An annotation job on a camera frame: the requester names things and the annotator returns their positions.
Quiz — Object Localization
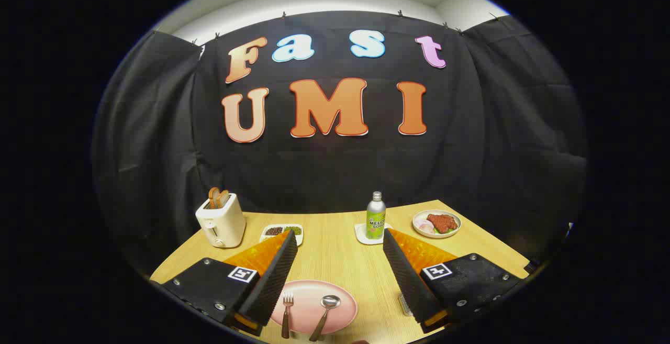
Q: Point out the pink round plate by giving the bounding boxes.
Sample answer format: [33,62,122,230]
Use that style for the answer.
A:
[270,280,358,335]

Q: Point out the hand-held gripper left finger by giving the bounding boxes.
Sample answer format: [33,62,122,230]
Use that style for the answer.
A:
[162,229,299,337]

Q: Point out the white toaster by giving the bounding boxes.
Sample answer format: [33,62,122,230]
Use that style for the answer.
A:
[195,193,247,249]

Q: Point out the wooden handled spoon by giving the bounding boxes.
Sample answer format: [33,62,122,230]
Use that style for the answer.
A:
[309,295,341,342]

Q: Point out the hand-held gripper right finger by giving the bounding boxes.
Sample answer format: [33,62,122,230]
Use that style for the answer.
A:
[383,228,524,334]

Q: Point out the white divided snack dish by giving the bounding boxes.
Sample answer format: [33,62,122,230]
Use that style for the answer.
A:
[260,224,304,246]

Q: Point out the green soda bottle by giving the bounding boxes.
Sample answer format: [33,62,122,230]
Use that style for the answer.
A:
[366,191,387,240]

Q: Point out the red meat portion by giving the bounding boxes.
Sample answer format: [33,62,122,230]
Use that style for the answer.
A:
[427,213,459,233]

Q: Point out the white square coaster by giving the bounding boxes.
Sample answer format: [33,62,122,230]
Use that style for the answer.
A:
[354,222,393,245]

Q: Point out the wooden handled fork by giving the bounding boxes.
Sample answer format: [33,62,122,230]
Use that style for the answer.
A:
[281,292,294,339]

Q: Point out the white oval plate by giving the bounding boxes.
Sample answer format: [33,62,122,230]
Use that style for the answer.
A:
[412,209,462,239]

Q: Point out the black backdrop cloth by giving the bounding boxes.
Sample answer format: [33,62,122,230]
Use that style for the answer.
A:
[92,10,589,276]

